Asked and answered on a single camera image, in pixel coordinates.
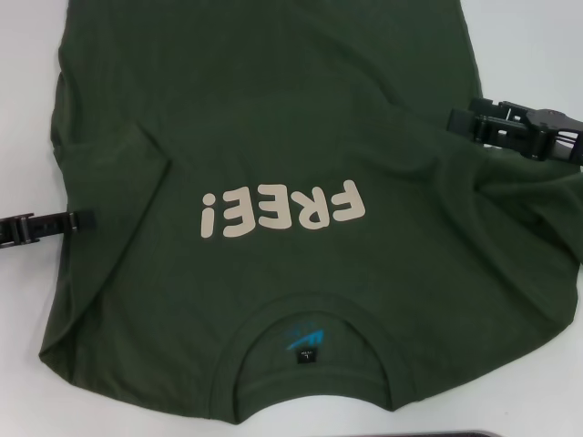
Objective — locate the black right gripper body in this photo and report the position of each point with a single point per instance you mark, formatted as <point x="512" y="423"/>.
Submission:
<point x="560" y="136"/>

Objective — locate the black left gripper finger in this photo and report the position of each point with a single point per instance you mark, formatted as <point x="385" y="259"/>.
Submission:
<point x="11" y="242"/>
<point x="59" y="223"/>

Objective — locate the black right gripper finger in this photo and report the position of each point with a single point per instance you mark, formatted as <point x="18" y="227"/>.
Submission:
<point x="492" y="132"/>
<point x="496" y="108"/>

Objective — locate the dark green FREE t-shirt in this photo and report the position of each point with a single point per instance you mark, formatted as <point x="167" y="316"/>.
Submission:
<point x="291" y="114"/>

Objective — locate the dark rounded panel edge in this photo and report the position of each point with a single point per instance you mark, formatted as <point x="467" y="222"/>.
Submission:
<point x="428" y="433"/>

